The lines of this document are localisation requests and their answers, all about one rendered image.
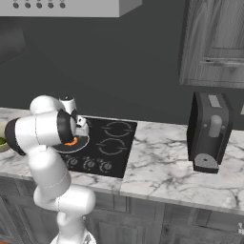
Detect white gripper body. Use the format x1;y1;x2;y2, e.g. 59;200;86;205
74;122;91;138

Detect orange shrimp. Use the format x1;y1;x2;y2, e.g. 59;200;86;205
63;136;79;147

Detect grey round pan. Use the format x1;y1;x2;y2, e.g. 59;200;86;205
51;134;92;155

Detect black hob knob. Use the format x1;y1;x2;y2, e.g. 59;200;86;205
67;156;79;168
99;160;112;173
83;158;96;171

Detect black hob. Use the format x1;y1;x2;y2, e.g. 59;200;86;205
58;115;138;179

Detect beige bowl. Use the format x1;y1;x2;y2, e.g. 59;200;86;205
0;119;15;153

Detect dark grey coffee machine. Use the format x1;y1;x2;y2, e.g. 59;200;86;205
186;91;234;174

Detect grey range hood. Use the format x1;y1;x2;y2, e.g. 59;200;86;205
0;0;144;19

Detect grey wooden base cabinets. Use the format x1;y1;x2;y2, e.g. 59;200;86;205
0;175;244;244

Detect grey cupboard handle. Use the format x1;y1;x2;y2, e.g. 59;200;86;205
202;57;244;67

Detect grey wooden wall cupboard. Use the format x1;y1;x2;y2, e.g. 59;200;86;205
178;0;244;90

